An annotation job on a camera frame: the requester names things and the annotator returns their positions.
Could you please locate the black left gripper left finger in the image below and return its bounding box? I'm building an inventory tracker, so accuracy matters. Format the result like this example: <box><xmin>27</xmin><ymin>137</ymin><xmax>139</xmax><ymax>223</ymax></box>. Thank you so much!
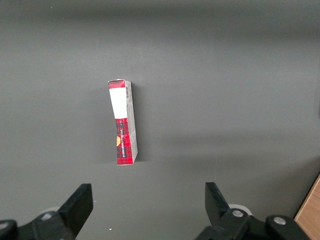
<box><xmin>17</xmin><ymin>183</ymin><xmax>94</xmax><ymax>240</ymax></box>

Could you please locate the red tartan cardboard box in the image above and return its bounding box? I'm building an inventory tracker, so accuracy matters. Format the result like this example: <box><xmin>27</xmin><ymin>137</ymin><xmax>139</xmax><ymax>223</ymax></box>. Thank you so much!
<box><xmin>107</xmin><ymin>79</ymin><xmax>138</xmax><ymax>166</ymax></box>

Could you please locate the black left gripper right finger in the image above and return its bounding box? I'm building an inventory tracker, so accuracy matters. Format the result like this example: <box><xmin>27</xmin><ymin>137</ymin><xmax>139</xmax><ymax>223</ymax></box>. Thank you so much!
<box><xmin>196</xmin><ymin>182</ymin><xmax>270</xmax><ymax>240</ymax></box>

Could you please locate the wooden two-drawer cabinet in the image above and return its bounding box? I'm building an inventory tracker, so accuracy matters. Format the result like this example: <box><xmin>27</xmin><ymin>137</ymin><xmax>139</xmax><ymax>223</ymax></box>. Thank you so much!
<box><xmin>293</xmin><ymin>173</ymin><xmax>320</xmax><ymax>240</ymax></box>

